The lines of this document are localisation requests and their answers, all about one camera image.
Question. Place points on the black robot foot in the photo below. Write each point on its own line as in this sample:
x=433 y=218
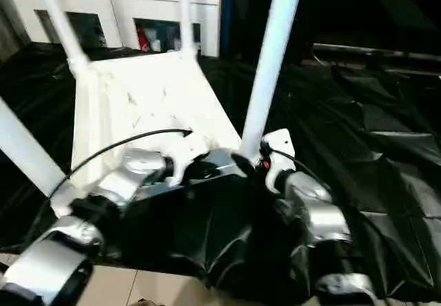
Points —
x=144 y=302

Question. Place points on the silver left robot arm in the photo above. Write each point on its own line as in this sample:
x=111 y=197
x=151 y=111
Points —
x=131 y=175

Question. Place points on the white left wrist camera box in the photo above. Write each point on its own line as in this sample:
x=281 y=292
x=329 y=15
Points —
x=186 y=151

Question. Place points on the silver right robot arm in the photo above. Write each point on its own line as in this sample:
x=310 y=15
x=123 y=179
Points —
x=320 y=209

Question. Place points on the white glass-door cabinet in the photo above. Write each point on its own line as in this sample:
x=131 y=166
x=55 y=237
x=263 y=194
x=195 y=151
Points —
x=120 y=2

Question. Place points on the white plastic table top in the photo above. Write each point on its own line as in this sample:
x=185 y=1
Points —
x=144 y=96

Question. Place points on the black piano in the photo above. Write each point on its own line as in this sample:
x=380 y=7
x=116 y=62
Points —
x=372 y=6

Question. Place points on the black work mat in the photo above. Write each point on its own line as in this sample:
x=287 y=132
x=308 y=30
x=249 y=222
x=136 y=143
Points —
x=361 y=130

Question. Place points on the grey curtain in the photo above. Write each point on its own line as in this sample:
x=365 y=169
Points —
x=10 y=30

